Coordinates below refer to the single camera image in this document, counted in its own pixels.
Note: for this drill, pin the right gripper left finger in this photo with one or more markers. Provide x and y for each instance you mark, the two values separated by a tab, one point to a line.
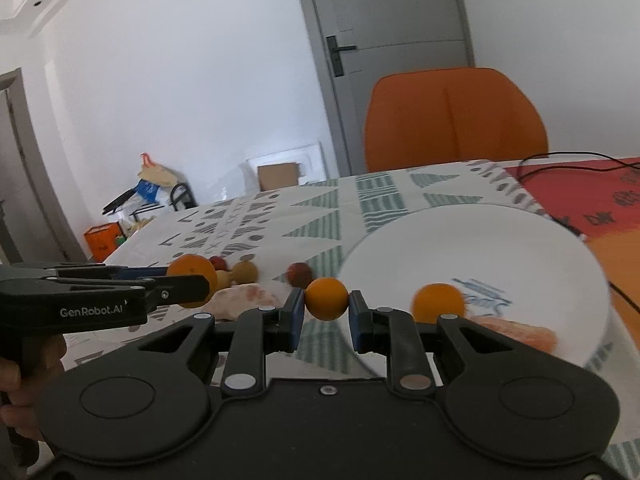
252	337

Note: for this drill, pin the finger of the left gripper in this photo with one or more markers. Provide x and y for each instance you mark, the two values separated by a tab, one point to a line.
103	272
175	289

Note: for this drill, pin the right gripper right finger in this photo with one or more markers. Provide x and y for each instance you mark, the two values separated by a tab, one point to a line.
392	334

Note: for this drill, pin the large orange tangerine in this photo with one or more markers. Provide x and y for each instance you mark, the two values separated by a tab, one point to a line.
195	265

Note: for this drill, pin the peeled pomelo segment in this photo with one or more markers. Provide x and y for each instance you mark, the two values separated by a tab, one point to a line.
229	303

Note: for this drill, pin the yellow-brown round fruit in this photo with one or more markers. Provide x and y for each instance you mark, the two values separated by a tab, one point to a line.
244	272

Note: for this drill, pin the small orange kumquat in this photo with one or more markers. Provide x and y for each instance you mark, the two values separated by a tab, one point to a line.
326	299

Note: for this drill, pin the small red fruit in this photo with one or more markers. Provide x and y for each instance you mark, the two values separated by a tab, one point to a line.
219	263
299	275

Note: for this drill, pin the orange box on floor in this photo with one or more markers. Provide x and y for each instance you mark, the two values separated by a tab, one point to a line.
101	240

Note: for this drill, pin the small yellow kumquat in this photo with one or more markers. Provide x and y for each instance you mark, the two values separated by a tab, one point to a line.
223	279

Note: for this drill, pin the orange tangerine on plate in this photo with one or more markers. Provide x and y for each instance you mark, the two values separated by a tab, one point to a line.
434	300

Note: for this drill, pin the pile of bags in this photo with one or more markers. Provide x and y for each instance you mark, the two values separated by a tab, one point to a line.
158	191

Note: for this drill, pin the white round plate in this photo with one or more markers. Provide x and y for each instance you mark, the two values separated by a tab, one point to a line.
506	262

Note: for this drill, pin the brown cardboard box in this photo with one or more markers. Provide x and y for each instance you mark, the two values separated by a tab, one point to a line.
273	177

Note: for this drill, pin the peeled pomelo piece on plate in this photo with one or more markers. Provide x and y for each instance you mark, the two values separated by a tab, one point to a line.
537	337

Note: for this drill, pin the white foam board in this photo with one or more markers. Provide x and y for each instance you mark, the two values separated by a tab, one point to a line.
308	159

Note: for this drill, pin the orange chair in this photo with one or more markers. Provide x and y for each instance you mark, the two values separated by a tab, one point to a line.
437	116

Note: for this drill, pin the red orange mat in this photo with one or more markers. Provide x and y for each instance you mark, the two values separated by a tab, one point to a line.
598	197

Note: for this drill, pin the grey door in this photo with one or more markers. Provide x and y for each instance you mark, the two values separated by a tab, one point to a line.
392	36

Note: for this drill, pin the black door handle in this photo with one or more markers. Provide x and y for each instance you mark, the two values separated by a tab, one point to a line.
335	54

